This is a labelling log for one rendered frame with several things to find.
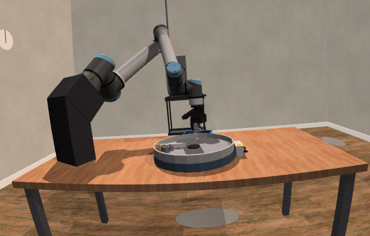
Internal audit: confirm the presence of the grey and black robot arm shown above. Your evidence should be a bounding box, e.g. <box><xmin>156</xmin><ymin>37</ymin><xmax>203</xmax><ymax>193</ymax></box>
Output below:
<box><xmin>80</xmin><ymin>24</ymin><xmax>203</xmax><ymax>106</ymax></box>

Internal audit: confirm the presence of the round grey turntable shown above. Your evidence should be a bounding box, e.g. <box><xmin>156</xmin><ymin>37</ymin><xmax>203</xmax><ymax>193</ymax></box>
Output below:
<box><xmin>153</xmin><ymin>133</ymin><xmax>248</xmax><ymax>173</ymax></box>

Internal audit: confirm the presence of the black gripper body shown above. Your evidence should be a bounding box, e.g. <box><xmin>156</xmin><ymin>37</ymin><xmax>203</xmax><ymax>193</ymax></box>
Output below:
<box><xmin>190</xmin><ymin>105</ymin><xmax>207</xmax><ymax>124</ymax></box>

